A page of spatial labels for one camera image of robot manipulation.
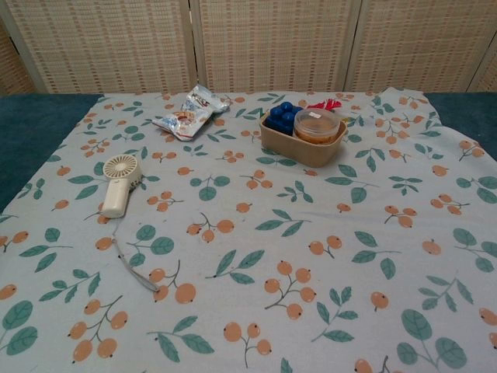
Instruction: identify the red crinkled wrapper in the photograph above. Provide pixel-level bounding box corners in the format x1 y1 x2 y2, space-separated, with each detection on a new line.
306 98 343 116

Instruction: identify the beige plastic storage box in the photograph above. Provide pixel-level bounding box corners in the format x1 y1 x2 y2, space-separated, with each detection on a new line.
259 108 349 169

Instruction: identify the grey fan wrist strap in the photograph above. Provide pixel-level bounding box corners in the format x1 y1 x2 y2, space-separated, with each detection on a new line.
111 218 161 293

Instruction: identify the silver snack packet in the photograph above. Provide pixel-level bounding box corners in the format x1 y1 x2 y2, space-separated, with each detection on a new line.
189 85 231 114

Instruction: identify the floral fruit print tablecloth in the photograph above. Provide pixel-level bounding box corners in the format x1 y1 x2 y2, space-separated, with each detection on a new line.
0 87 497 373

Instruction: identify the woven folding screen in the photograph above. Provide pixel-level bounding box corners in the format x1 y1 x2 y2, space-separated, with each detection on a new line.
0 0 497 96

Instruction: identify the clear round lidded container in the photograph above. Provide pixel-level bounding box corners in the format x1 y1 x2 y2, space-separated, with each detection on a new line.
293 108 342 145

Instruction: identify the white blue snack packet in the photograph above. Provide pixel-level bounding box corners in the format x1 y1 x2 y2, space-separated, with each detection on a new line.
151 108 212 141

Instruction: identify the white handheld fan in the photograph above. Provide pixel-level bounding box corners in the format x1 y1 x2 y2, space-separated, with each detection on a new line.
101 154 141 220

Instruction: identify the blue knobbed plastic toy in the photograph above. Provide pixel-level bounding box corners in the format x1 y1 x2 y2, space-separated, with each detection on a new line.
265 101 302 137

